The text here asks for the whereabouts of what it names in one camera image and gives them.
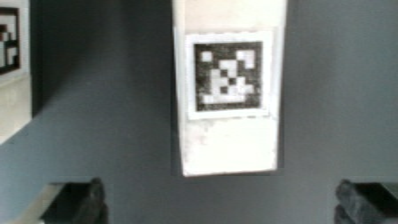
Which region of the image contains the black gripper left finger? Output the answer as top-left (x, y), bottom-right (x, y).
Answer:
top-left (16, 177), bottom-right (110, 224)

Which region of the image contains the white table leg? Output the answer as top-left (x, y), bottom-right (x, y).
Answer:
top-left (172, 0), bottom-right (289, 177)

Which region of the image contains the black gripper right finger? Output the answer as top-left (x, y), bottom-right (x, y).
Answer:
top-left (334, 180), bottom-right (398, 224)

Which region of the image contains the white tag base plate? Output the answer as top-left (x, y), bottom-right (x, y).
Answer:
top-left (0, 0), bottom-right (32, 145)

